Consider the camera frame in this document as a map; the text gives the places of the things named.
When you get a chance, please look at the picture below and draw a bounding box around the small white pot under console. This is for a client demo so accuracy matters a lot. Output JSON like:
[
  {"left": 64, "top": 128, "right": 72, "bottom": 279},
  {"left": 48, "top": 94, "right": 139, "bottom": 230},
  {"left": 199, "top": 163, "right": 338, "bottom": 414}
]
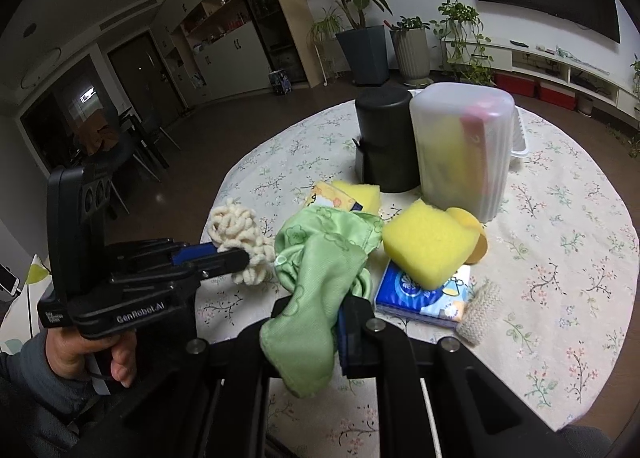
[{"left": 576, "top": 94, "right": 593, "bottom": 117}]

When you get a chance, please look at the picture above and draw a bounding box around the person's left hand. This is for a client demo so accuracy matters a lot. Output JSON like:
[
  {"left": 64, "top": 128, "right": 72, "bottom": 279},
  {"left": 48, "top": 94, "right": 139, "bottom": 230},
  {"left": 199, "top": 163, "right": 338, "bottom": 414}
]
[{"left": 44, "top": 328, "right": 137, "bottom": 388}]

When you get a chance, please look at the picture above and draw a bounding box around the red storage box left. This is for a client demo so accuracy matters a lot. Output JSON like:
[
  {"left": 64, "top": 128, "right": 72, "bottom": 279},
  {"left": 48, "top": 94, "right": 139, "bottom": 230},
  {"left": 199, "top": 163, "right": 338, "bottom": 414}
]
[{"left": 495, "top": 72, "right": 537, "bottom": 98}]

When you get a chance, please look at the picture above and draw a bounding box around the cream knitted scrubber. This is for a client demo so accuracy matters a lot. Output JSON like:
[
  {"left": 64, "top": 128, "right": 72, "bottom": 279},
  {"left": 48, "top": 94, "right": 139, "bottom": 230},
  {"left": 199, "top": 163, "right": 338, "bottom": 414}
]
[{"left": 456, "top": 283, "right": 502, "bottom": 346}]

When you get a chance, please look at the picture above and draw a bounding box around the white plastic tray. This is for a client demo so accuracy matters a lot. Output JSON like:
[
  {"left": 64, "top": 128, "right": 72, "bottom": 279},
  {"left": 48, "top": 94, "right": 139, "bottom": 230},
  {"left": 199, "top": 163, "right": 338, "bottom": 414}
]
[{"left": 410, "top": 82, "right": 528, "bottom": 180}]

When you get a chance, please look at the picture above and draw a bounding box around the white wall cabinet unit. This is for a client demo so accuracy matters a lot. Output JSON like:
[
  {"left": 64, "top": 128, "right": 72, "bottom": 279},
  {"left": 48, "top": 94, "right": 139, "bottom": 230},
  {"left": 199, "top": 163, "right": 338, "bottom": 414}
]
[{"left": 151, "top": 0, "right": 270, "bottom": 106}]

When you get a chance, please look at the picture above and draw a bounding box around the black cylindrical container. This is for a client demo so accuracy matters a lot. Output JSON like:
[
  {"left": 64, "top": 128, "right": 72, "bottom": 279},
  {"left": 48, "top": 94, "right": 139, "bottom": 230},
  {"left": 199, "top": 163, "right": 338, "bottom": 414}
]
[{"left": 354, "top": 86, "right": 420, "bottom": 193}]

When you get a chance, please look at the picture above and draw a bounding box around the large yellow sponge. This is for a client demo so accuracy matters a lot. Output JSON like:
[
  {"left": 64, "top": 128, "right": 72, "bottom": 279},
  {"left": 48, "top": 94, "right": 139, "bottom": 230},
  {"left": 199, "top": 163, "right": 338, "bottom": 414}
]
[{"left": 382, "top": 199, "right": 487, "bottom": 290}]

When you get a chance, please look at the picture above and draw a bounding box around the green microfiber cloth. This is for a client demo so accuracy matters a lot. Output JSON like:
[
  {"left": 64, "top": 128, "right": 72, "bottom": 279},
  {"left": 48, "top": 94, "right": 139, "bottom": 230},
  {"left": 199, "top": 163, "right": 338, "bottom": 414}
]
[{"left": 259, "top": 206, "right": 383, "bottom": 398}]

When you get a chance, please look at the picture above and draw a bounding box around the blue Vinda tissue pack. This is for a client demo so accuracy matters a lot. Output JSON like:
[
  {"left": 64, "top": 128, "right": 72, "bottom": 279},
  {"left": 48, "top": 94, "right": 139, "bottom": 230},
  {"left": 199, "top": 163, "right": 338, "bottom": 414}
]
[{"left": 374, "top": 261, "right": 471, "bottom": 328}]

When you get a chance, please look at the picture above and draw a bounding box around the trailing green vine plant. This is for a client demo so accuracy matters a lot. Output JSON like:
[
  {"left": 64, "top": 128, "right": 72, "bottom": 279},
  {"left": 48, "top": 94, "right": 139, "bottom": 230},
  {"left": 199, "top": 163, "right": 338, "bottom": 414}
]
[{"left": 431, "top": 0, "right": 495, "bottom": 87}]

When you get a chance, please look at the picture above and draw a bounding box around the red storage box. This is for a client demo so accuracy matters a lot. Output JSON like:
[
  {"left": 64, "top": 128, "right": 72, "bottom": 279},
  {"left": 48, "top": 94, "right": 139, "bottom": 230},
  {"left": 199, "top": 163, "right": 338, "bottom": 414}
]
[
  {"left": 538, "top": 81, "right": 577, "bottom": 111},
  {"left": 495, "top": 72, "right": 537, "bottom": 98}
]

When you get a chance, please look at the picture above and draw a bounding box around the white TV console shelf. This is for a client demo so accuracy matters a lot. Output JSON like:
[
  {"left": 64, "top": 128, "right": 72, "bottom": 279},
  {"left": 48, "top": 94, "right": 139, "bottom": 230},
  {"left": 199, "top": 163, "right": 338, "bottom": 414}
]
[{"left": 442, "top": 38, "right": 639, "bottom": 125}]

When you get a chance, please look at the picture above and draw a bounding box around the small round yellow sponge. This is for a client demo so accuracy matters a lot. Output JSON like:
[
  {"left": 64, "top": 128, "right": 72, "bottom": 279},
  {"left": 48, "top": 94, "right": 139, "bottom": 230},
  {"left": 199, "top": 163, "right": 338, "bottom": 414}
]
[{"left": 446, "top": 205, "right": 490, "bottom": 265}]

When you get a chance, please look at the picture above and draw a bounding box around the small blue box on floor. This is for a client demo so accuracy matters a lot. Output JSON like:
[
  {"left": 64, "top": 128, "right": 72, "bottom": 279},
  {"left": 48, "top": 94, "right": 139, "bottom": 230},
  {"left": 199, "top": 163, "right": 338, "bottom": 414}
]
[{"left": 269, "top": 68, "right": 292, "bottom": 96}]

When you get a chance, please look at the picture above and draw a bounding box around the cream chenille mop pad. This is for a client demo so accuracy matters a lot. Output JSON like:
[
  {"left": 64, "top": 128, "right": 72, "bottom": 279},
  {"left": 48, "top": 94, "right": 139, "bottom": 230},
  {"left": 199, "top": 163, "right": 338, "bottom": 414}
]
[{"left": 206, "top": 198, "right": 276, "bottom": 286}]

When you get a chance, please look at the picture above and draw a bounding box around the translucent plastic storage container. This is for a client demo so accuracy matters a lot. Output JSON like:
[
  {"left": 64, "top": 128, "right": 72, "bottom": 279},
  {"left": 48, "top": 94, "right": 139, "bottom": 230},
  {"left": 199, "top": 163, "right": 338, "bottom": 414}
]
[{"left": 409, "top": 82, "right": 516, "bottom": 223}]

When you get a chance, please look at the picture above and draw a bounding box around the plant in white ribbed pot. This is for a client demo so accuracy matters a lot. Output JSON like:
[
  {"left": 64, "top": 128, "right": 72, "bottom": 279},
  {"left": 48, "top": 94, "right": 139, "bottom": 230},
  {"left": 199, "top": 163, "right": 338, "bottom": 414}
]
[{"left": 390, "top": 16, "right": 432, "bottom": 88}]

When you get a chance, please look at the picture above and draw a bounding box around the red storage box right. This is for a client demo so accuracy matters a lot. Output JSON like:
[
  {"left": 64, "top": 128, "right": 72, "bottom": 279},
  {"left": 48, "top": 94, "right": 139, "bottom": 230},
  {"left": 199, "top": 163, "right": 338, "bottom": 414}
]
[{"left": 538, "top": 81, "right": 577, "bottom": 111}]

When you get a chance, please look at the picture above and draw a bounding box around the yellow cartoon tissue pack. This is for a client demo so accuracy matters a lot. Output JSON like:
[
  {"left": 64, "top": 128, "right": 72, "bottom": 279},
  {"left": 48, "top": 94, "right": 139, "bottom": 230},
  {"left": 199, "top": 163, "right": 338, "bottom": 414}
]
[{"left": 304, "top": 182, "right": 364, "bottom": 211}]

